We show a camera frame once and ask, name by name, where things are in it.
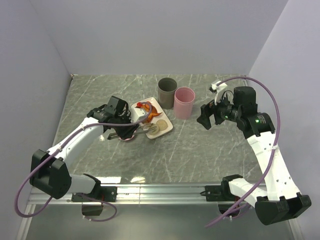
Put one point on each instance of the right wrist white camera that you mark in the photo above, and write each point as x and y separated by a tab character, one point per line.
218	88

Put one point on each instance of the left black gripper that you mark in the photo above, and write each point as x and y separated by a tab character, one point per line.
128	132

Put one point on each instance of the pink round lid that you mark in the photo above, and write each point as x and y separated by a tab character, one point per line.
127	139

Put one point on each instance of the wrist white camera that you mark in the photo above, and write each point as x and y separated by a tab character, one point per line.
218	88
139	114

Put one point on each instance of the steamed bun front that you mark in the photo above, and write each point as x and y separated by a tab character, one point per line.
153	130

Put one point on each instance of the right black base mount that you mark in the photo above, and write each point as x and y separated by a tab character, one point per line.
218	193

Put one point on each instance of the grey cylindrical container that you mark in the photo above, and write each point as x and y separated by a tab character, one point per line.
166	89

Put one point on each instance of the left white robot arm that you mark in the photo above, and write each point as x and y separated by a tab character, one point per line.
50	168

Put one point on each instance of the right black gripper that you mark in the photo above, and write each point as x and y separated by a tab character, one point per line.
208	109

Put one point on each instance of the pink cylindrical container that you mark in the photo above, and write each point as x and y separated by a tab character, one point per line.
184	98

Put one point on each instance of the white rectangular plate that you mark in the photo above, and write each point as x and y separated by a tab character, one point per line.
155	119

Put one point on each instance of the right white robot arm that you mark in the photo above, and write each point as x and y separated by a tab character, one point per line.
282	200

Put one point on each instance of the fried chicken piece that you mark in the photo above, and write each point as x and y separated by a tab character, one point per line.
148	107

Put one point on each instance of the metal tongs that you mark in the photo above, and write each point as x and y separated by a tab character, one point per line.
137	130

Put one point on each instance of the steamed bun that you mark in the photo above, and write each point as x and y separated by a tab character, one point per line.
153	130
162	124

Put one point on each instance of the aluminium rail frame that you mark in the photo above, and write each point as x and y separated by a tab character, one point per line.
174	211

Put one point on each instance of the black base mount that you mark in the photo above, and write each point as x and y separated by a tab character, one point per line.
218	193
103	193

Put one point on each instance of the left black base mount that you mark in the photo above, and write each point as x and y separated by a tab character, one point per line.
103	193

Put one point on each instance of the steamed bun back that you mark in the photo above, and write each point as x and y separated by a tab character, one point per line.
162	124

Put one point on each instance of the roasted chicken wing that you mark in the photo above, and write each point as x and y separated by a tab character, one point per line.
152	115

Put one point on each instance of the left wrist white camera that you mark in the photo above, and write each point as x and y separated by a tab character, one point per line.
139	114

